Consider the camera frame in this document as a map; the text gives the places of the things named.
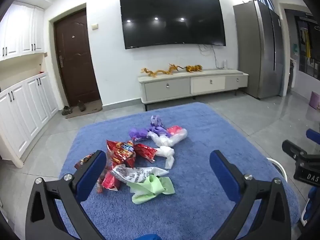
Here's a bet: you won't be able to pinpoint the grey refrigerator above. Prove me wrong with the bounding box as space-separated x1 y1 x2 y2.
233 0 286 101

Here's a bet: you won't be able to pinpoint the white plastic bag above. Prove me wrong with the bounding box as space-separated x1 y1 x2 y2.
154 146 175 169

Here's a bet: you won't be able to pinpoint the person's right hand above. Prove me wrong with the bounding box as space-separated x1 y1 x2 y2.
303 186 320 228

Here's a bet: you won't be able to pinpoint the yellow hanging garment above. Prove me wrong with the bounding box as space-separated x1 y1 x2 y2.
302 27 312 58

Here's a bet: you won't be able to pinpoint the long golden dragon ornament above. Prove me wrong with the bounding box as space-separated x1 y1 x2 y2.
140 63 183 78

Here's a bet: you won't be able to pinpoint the brown entrance door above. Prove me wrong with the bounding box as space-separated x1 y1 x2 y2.
53 8 102 108

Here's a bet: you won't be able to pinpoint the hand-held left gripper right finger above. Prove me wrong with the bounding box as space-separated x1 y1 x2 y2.
209 150 292 240

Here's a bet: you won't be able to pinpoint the white cables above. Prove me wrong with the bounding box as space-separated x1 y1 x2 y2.
198 43 227 69

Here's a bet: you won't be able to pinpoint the brown doormat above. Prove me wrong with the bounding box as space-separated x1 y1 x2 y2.
65 99 103 119

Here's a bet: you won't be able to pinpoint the red foil packet colourful logo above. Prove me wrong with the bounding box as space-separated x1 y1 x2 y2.
106 140 137 170

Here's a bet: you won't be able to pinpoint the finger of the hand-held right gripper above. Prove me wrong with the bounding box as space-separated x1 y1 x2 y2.
306 129 320 143
282 139 307 160

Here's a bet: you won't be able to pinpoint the black wall television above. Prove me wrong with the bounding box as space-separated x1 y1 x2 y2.
119 0 227 50

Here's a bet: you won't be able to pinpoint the purple bin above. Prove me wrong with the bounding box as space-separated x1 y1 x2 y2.
310 91 320 109

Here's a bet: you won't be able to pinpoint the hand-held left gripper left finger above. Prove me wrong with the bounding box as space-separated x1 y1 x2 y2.
25 150 108 240

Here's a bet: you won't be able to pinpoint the purple plastic bag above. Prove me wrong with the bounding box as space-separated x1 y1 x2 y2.
147 115 172 137
128 127 151 145

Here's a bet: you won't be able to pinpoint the dark snack wrapper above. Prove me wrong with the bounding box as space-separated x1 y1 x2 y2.
74 153 97 170

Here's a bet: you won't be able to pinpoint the grey white television stand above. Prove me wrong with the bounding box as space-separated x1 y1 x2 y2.
137 68 249 112

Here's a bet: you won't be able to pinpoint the plain red foil packet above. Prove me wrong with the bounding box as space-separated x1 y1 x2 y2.
134 143 158 163

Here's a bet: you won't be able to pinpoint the pink red barcode packet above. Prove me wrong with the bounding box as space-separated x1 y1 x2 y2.
96 168 123 194

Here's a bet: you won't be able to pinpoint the white wall cabinets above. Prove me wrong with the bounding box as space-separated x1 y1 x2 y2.
0 1 46 62

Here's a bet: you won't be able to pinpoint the white base cabinets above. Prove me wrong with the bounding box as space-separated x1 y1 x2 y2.
0 71 59 167

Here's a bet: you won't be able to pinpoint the clear bag with red contents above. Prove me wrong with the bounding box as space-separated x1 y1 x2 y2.
150 127 188 147

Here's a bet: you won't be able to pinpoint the white round bin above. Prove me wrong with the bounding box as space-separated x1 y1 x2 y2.
266 157 286 181

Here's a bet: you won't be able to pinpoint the white printed wrapper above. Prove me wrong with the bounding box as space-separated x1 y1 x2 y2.
111 164 169 183

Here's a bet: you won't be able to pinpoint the green plastic bag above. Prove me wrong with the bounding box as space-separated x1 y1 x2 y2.
126 175 176 205

